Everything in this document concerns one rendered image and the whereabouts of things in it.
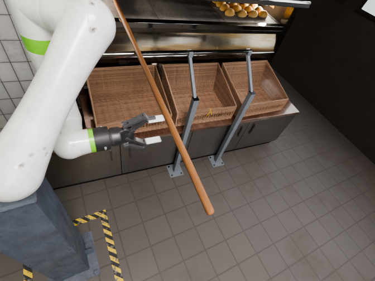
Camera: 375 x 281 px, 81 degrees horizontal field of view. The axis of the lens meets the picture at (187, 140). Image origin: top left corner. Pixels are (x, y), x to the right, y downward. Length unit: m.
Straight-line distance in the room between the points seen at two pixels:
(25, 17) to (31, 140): 0.31
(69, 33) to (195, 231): 1.76
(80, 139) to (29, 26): 0.36
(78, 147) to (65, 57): 0.37
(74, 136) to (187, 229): 1.41
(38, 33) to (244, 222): 2.00
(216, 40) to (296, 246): 1.96
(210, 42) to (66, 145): 1.55
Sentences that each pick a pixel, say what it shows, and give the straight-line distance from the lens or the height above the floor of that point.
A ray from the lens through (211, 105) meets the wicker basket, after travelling 2.10.
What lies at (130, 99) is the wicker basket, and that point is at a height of 0.59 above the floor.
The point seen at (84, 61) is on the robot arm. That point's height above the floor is 1.58.
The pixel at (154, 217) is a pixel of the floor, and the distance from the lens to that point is 2.03.
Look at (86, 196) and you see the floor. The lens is 2.14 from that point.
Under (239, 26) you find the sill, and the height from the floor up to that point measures 1.17.
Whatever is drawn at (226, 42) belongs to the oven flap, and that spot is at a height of 1.03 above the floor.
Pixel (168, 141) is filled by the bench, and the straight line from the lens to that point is 1.86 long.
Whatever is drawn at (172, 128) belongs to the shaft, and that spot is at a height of 1.20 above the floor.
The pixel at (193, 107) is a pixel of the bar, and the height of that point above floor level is 0.88.
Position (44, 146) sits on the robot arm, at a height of 1.45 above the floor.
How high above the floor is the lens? 1.91
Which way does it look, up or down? 49 degrees down
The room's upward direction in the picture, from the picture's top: 17 degrees clockwise
